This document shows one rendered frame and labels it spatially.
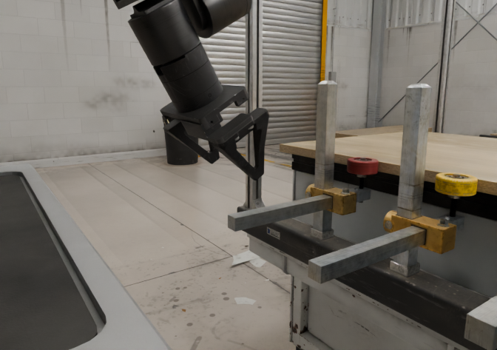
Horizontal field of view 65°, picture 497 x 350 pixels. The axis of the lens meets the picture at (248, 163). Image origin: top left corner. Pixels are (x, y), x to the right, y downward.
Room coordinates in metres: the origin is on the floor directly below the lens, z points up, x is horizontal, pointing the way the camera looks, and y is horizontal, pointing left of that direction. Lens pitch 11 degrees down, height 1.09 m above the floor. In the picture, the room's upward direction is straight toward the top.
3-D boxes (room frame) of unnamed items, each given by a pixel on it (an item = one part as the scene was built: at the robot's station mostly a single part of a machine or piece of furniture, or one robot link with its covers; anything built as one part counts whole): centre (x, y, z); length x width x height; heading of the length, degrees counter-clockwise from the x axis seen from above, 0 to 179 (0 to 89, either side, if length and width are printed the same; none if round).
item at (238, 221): (0.92, -0.14, 0.81); 0.43 x 0.03 x 0.04; 125
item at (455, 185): (0.82, -0.45, 0.85); 0.08 x 0.08 x 0.11
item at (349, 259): (0.71, -0.28, 0.80); 0.43 x 0.03 x 0.04; 125
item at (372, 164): (1.03, -0.30, 0.85); 0.08 x 0.08 x 0.11
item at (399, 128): (7.63, -2.63, 0.23); 2.41 x 0.77 x 0.17; 126
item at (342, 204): (0.98, -0.21, 0.81); 0.14 x 0.06 x 0.05; 35
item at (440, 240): (0.78, -0.35, 0.80); 0.14 x 0.06 x 0.05; 35
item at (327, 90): (1.00, -0.20, 0.87); 0.04 x 0.04 x 0.48; 35
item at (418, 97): (0.80, -0.34, 0.86); 0.04 x 0.04 x 0.48; 35
